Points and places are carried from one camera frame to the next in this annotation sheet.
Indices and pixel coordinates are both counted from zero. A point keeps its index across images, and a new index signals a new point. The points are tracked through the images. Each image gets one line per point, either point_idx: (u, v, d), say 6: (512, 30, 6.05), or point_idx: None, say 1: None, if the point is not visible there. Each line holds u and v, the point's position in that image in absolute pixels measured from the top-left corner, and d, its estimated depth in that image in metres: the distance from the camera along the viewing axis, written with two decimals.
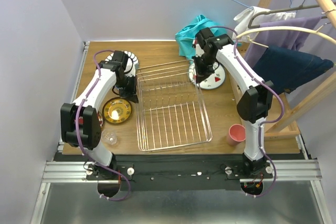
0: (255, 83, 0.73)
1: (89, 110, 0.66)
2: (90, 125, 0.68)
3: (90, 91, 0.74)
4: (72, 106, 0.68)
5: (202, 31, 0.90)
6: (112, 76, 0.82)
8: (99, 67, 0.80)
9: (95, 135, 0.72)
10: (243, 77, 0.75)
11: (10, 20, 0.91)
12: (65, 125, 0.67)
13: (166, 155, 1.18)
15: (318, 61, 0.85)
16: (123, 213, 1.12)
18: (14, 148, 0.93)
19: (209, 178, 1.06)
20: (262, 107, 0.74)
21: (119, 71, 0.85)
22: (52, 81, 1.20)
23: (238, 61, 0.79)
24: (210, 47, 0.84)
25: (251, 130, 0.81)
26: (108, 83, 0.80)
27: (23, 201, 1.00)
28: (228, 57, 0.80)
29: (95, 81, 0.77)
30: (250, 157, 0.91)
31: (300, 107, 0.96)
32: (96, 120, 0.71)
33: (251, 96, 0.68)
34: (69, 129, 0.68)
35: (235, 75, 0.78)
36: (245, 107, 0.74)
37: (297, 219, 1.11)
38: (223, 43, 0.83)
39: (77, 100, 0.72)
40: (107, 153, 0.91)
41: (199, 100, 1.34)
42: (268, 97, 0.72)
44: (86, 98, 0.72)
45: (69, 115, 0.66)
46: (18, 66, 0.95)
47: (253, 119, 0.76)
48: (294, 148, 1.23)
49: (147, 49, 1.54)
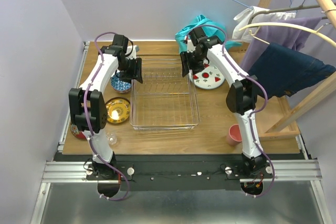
0: (241, 77, 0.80)
1: (96, 94, 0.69)
2: (97, 108, 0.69)
3: (95, 75, 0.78)
4: (80, 89, 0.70)
5: (195, 30, 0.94)
6: (114, 61, 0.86)
8: (101, 52, 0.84)
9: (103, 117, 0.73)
10: (230, 72, 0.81)
11: (10, 20, 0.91)
12: (74, 108, 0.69)
13: (166, 156, 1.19)
15: (319, 64, 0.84)
16: (123, 213, 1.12)
18: (14, 148, 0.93)
19: (209, 178, 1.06)
20: (249, 99, 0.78)
21: (121, 56, 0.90)
22: (52, 80, 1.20)
23: (226, 59, 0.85)
24: (201, 47, 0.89)
25: (243, 123, 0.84)
26: (111, 69, 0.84)
27: (23, 201, 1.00)
28: (216, 55, 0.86)
29: (99, 66, 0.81)
30: (248, 154, 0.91)
31: (300, 107, 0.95)
32: (103, 104, 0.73)
33: (236, 89, 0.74)
34: (77, 112, 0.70)
35: (224, 71, 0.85)
36: (232, 100, 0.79)
37: (297, 219, 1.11)
38: (213, 43, 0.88)
39: (83, 85, 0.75)
40: (108, 149, 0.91)
41: (193, 97, 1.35)
42: (253, 89, 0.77)
44: (92, 83, 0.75)
45: (77, 98, 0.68)
46: (18, 66, 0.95)
47: (241, 111, 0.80)
48: (294, 148, 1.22)
49: (147, 49, 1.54)
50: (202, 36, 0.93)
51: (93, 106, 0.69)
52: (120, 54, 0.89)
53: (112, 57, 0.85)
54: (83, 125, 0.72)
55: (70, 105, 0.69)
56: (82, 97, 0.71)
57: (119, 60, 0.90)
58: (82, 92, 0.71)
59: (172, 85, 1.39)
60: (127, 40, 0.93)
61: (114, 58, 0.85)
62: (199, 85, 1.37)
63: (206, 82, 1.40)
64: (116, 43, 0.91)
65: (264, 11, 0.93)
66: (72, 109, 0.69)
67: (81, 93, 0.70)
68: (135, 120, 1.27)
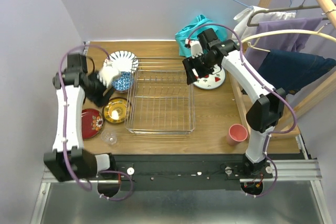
0: (266, 91, 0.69)
1: (77, 152, 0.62)
2: (84, 163, 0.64)
3: (64, 127, 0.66)
4: (55, 152, 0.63)
5: (206, 32, 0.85)
6: (80, 92, 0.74)
8: (63, 86, 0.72)
9: (90, 164, 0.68)
10: (253, 85, 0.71)
11: (10, 20, 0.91)
12: (58, 170, 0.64)
13: (164, 155, 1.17)
15: (321, 60, 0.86)
16: (123, 213, 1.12)
18: (14, 148, 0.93)
19: (209, 178, 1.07)
20: (274, 116, 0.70)
21: (84, 77, 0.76)
22: (52, 80, 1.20)
23: (245, 68, 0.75)
24: (214, 53, 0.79)
25: (259, 138, 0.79)
26: (79, 104, 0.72)
27: (23, 201, 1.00)
28: (234, 65, 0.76)
29: (64, 110, 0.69)
30: (252, 159, 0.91)
31: (300, 107, 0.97)
32: (88, 155, 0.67)
33: (262, 105, 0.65)
34: (63, 173, 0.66)
35: (244, 83, 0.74)
36: (255, 117, 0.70)
37: (297, 219, 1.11)
38: (229, 49, 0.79)
39: (56, 143, 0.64)
40: (104, 158, 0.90)
41: (193, 97, 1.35)
42: (280, 105, 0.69)
44: (66, 139, 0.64)
45: (56, 162, 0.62)
46: (18, 66, 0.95)
47: (263, 129, 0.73)
48: (294, 148, 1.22)
49: (147, 49, 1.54)
50: (214, 40, 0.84)
51: (77, 163, 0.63)
52: (83, 76, 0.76)
53: (75, 88, 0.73)
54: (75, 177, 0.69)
55: (52, 170, 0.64)
56: (61, 158, 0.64)
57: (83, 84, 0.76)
58: (59, 153, 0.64)
59: (172, 86, 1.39)
60: (83, 58, 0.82)
61: (76, 88, 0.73)
62: (199, 85, 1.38)
63: (206, 82, 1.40)
64: (72, 64, 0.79)
65: (264, 10, 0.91)
66: (56, 172, 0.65)
67: (58, 156, 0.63)
68: (134, 123, 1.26)
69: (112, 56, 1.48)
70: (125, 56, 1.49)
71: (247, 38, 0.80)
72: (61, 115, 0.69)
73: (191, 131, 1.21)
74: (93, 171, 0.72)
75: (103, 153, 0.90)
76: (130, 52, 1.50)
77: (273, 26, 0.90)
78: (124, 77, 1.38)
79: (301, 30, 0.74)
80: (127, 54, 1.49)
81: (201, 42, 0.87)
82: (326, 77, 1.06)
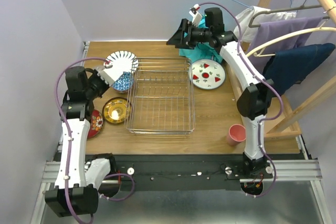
0: (256, 81, 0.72)
1: (80, 191, 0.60)
2: (85, 202, 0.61)
3: (69, 162, 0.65)
4: (58, 190, 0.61)
5: (214, 14, 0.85)
6: (84, 127, 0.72)
8: (66, 120, 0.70)
9: (92, 203, 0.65)
10: (244, 74, 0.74)
11: (10, 21, 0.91)
12: (58, 208, 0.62)
13: (165, 155, 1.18)
15: (322, 47, 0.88)
16: (123, 213, 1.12)
18: (14, 147, 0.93)
19: (209, 178, 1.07)
20: (261, 104, 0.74)
21: (89, 108, 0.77)
22: (51, 79, 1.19)
23: (240, 58, 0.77)
24: (214, 43, 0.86)
25: (251, 128, 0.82)
26: (84, 137, 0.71)
27: (22, 201, 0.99)
28: (231, 54, 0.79)
29: (69, 146, 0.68)
30: (250, 155, 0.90)
31: (303, 107, 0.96)
32: (91, 193, 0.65)
33: (250, 93, 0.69)
34: (63, 210, 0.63)
35: (237, 72, 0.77)
36: (245, 104, 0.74)
37: (297, 219, 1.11)
38: (228, 40, 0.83)
39: (59, 180, 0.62)
40: (104, 164, 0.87)
41: (192, 97, 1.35)
42: (268, 95, 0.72)
44: (68, 177, 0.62)
45: (59, 202, 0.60)
46: (18, 65, 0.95)
47: (252, 116, 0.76)
48: (295, 147, 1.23)
49: (147, 49, 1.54)
50: (219, 25, 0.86)
51: (79, 203, 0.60)
52: (88, 107, 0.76)
53: (80, 122, 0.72)
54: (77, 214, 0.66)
55: (52, 208, 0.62)
56: (62, 195, 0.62)
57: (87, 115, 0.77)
58: (61, 192, 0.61)
59: (172, 86, 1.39)
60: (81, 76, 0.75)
61: (82, 122, 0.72)
62: (199, 85, 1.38)
63: (206, 82, 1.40)
64: (74, 88, 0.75)
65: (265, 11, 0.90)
66: (55, 208, 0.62)
67: (60, 193, 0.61)
68: (134, 123, 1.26)
69: (112, 56, 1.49)
70: (125, 56, 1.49)
71: (250, 52, 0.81)
72: (65, 149, 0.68)
73: (191, 131, 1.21)
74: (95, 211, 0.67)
75: (104, 161, 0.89)
76: (130, 52, 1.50)
77: (274, 26, 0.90)
78: (124, 77, 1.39)
79: (305, 30, 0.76)
80: (127, 54, 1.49)
81: (207, 19, 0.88)
82: (326, 77, 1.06)
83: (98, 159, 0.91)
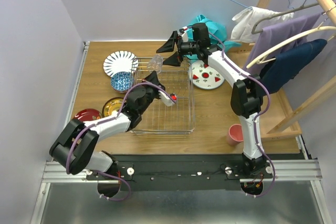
0: (242, 77, 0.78)
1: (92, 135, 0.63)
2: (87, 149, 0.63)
3: (104, 120, 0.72)
4: (81, 122, 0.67)
5: (201, 30, 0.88)
6: (127, 123, 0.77)
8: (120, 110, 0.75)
9: (84, 160, 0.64)
10: (231, 74, 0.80)
11: (11, 22, 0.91)
12: (63, 137, 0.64)
13: (165, 155, 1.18)
15: (316, 43, 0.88)
16: (123, 213, 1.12)
18: (14, 147, 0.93)
19: (209, 178, 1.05)
20: (254, 100, 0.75)
21: (136, 120, 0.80)
22: (51, 79, 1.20)
23: (226, 62, 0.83)
24: (202, 55, 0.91)
25: (247, 126, 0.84)
26: (121, 127, 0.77)
27: (22, 201, 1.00)
28: (217, 61, 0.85)
29: (110, 117, 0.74)
30: (249, 155, 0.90)
31: (303, 107, 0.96)
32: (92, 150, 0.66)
33: (239, 88, 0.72)
34: (61, 146, 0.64)
35: (225, 74, 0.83)
36: (237, 102, 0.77)
37: (297, 219, 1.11)
38: (213, 50, 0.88)
39: (88, 121, 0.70)
40: (106, 161, 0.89)
41: (190, 97, 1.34)
42: (257, 90, 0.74)
44: (96, 124, 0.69)
45: (73, 129, 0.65)
46: (19, 65, 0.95)
47: (247, 114, 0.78)
48: (294, 147, 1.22)
49: (147, 49, 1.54)
50: (206, 40, 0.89)
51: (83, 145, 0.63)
52: (136, 120, 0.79)
53: (126, 120, 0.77)
54: (60, 160, 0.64)
55: (61, 132, 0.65)
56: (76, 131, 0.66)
57: (132, 123, 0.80)
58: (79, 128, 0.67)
59: (172, 86, 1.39)
60: (136, 100, 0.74)
61: (127, 121, 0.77)
62: (199, 85, 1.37)
63: (206, 82, 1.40)
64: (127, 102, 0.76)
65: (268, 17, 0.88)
66: (60, 138, 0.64)
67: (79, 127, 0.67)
68: None
69: (112, 56, 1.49)
70: (125, 56, 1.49)
71: (253, 60, 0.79)
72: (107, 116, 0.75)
73: (191, 131, 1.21)
74: (76, 171, 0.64)
75: (109, 158, 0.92)
76: (130, 52, 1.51)
77: (276, 29, 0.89)
78: (124, 77, 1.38)
79: (305, 33, 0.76)
80: (127, 54, 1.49)
81: (193, 33, 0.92)
82: (326, 77, 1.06)
83: (106, 154, 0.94)
